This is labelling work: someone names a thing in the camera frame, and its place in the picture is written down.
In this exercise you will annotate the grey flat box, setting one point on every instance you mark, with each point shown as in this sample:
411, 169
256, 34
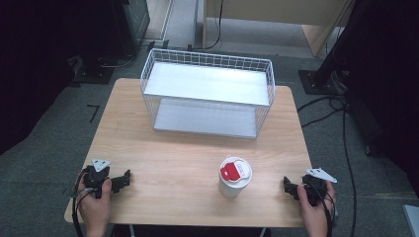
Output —
412, 220

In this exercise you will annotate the black cabinet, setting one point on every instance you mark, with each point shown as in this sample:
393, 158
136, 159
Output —
130, 23

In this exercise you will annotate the person's left hand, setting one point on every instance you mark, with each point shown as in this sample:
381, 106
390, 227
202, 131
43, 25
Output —
95, 210

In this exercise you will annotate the light wooden desk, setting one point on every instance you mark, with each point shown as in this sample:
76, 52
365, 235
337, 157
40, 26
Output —
273, 11

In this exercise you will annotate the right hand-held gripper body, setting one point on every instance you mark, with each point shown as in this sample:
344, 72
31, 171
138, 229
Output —
316, 191

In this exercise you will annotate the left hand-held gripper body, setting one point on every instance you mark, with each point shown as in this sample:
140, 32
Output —
95, 177

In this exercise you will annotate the dark curtain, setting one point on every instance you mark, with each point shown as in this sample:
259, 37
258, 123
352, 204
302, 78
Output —
392, 98
29, 65

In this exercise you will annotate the white cup with red-white lid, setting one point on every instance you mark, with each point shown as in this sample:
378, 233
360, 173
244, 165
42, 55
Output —
232, 187

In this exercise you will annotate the black stand base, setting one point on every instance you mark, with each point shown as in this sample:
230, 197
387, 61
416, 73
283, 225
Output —
94, 70

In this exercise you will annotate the person's dark clothing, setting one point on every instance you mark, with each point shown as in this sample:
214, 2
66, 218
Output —
197, 232

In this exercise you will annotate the person's right hand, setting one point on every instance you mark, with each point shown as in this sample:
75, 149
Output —
314, 215

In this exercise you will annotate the black metal stand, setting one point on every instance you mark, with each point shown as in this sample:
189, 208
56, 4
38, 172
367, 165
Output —
324, 75

